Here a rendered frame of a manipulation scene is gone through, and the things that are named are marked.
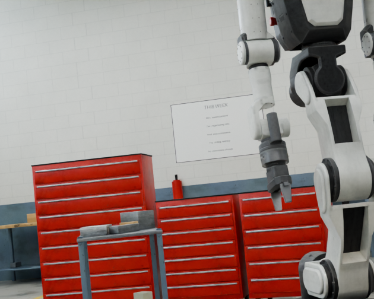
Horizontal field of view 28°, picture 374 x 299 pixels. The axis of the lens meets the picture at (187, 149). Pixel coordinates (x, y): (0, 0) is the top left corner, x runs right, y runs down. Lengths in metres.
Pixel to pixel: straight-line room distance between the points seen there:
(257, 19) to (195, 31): 8.95
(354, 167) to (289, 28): 0.51
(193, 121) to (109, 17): 2.13
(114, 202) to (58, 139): 5.15
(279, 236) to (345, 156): 4.14
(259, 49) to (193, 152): 8.81
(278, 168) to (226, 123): 8.80
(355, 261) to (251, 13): 0.87
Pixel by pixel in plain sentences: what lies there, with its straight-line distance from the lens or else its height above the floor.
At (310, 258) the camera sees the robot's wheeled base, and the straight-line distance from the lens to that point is 2.72.
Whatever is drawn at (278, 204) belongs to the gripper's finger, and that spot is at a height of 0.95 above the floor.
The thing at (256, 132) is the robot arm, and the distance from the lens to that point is 2.38.
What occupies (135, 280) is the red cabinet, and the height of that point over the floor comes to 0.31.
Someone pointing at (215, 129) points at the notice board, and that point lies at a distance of 11.16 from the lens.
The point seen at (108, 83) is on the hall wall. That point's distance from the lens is 11.69.
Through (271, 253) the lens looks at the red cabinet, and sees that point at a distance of 6.50.
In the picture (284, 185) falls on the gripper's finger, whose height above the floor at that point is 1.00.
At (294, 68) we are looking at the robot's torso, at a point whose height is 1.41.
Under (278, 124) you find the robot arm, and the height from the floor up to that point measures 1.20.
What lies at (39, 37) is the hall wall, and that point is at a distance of 12.25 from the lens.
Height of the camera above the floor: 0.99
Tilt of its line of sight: 4 degrees up
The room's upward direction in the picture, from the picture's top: 6 degrees counter-clockwise
